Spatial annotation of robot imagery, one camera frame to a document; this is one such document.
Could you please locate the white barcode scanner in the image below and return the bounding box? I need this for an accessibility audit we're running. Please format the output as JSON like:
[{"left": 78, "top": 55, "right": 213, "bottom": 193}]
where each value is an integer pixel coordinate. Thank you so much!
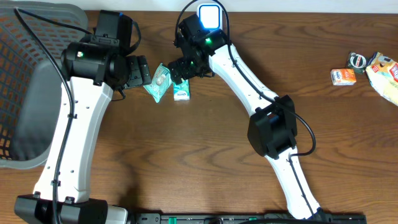
[{"left": 197, "top": 3, "right": 223, "bottom": 30}]

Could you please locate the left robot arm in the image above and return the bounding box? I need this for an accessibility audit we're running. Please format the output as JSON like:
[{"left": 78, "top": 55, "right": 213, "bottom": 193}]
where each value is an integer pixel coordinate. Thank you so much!
[{"left": 14, "top": 10, "right": 150, "bottom": 223}]

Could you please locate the black camera cable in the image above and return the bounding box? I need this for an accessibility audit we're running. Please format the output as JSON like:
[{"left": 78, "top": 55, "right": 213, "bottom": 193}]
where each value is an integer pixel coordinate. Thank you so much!
[
  {"left": 174, "top": 0, "right": 317, "bottom": 218},
  {"left": 12, "top": 7, "right": 94, "bottom": 224}
]

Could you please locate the Zam-Buk ointment tin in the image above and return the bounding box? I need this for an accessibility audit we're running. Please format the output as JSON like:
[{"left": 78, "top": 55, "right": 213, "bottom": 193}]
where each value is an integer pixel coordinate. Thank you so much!
[{"left": 346, "top": 52, "right": 369, "bottom": 74}]

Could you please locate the grey plastic mesh basket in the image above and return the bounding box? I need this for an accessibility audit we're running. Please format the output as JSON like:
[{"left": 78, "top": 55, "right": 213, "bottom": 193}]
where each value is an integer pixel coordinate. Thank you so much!
[{"left": 1, "top": 1, "right": 88, "bottom": 169}]

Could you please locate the large yellow wipes packet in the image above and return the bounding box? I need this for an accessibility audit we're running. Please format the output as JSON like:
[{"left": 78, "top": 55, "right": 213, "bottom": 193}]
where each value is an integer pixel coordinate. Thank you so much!
[{"left": 366, "top": 52, "right": 397, "bottom": 105}]

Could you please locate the black left camera cable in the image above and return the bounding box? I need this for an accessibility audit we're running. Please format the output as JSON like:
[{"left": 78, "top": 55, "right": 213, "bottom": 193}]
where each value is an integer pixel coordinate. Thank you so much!
[{"left": 12, "top": 7, "right": 94, "bottom": 224}]

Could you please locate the black right camera cable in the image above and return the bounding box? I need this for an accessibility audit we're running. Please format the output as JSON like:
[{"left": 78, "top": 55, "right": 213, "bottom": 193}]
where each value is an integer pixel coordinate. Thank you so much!
[{"left": 174, "top": 0, "right": 317, "bottom": 218}]

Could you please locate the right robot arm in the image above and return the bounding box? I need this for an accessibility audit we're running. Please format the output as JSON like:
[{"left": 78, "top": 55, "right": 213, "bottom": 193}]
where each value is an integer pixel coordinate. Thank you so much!
[{"left": 168, "top": 14, "right": 320, "bottom": 220}]

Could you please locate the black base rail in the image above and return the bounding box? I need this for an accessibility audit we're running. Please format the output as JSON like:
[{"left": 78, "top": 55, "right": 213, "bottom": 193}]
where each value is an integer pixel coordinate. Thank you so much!
[{"left": 130, "top": 213, "right": 367, "bottom": 224}]

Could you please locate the orange tissue pack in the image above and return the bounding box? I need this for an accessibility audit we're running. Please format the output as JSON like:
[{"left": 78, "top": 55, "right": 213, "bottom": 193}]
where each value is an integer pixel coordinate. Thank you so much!
[{"left": 330, "top": 68, "right": 356, "bottom": 86}]

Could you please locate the teal tissue pack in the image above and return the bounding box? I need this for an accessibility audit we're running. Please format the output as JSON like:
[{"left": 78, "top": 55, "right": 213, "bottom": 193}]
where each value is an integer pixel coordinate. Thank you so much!
[{"left": 173, "top": 80, "right": 190, "bottom": 101}]

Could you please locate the mint Zappy wipes packet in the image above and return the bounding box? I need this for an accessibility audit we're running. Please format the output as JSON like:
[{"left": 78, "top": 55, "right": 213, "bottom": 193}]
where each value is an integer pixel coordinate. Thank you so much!
[{"left": 144, "top": 63, "right": 172, "bottom": 103}]

